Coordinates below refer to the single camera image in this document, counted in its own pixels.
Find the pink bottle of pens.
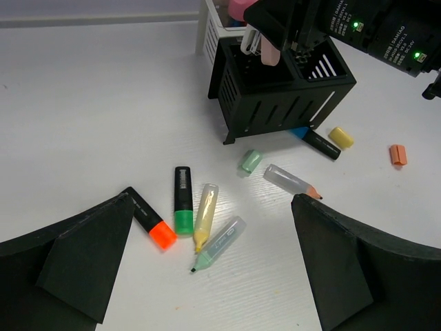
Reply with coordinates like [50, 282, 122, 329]
[220, 0, 256, 28]

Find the black slotted organizer box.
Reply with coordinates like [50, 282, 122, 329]
[208, 37, 356, 145]

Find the clear green highlighter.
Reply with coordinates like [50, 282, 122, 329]
[190, 217, 247, 273]

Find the white eraser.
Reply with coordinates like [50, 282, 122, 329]
[240, 24, 261, 56]

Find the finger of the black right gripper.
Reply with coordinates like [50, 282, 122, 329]
[244, 0, 293, 51]

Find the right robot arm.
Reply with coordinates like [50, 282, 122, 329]
[244, 0, 440, 77]

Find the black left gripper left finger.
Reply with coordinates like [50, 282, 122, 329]
[1, 193, 134, 330]

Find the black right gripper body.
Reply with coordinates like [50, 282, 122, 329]
[285, 0, 326, 53]

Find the yellow marker cap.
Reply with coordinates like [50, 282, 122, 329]
[328, 127, 354, 150]

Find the clear orange-tip marker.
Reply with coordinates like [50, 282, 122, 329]
[263, 164, 322, 200]

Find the white slotted organizer box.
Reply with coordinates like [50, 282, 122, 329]
[195, 0, 245, 71]

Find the clear yellow highlighter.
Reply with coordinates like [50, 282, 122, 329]
[193, 183, 219, 254]

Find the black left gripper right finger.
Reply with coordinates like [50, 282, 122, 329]
[291, 194, 440, 330]

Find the black marker green cap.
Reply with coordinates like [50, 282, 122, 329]
[174, 166, 194, 236]

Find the black marker blue cap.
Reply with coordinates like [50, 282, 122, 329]
[289, 127, 341, 161]

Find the black marker orange cap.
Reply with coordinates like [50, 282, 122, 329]
[123, 186, 177, 250]

